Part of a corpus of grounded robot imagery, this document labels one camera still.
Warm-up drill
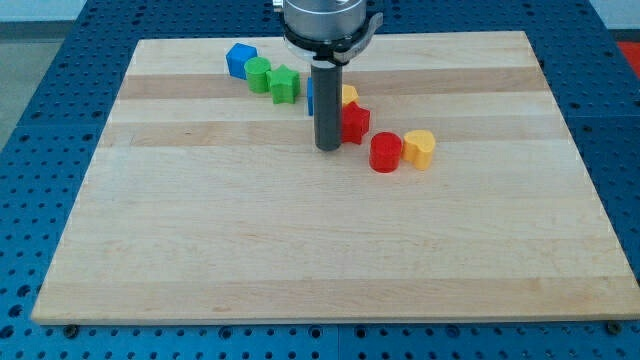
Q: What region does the green star block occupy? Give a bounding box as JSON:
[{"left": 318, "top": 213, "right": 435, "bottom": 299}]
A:
[{"left": 266, "top": 65, "right": 300, "bottom": 104}]

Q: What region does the yellow pentagon block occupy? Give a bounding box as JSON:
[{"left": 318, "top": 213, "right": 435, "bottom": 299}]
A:
[{"left": 342, "top": 84, "right": 359, "bottom": 106}]

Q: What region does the green cylinder block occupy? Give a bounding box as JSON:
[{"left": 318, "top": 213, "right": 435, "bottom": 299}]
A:
[{"left": 244, "top": 57, "right": 271, "bottom": 93}]

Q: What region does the red cylinder block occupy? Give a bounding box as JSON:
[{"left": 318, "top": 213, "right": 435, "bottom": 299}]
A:
[{"left": 369, "top": 132, "right": 403, "bottom": 173}]

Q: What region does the red star block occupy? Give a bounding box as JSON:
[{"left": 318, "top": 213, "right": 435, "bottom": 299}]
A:
[{"left": 341, "top": 102, "right": 371, "bottom": 145}]

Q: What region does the wooden board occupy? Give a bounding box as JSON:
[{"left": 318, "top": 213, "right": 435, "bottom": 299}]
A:
[{"left": 31, "top": 31, "right": 639, "bottom": 325}]

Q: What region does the red object at edge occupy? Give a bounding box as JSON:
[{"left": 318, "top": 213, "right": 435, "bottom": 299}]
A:
[{"left": 617, "top": 41, "right": 640, "bottom": 77}]

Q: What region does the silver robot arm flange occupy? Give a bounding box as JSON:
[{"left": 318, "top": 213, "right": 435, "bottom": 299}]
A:
[{"left": 272, "top": 0, "right": 384, "bottom": 68}]

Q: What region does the yellow heart block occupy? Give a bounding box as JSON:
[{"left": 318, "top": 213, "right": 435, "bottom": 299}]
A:
[{"left": 401, "top": 130, "right": 436, "bottom": 170}]

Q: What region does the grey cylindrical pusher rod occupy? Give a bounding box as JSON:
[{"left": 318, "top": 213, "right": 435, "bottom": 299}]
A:
[{"left": 311, "top": 65, "right": 342, "bottom": 152}]

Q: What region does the blue cube block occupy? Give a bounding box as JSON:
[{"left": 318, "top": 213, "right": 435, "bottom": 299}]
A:
[{"left": 225, "top": 43, "right": 258, "bottom": 80}]

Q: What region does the blue block behind rod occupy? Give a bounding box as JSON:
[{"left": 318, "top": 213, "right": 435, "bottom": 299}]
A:
[{"left": 306, "top": 77, "right": 314, "bottom": 116}]

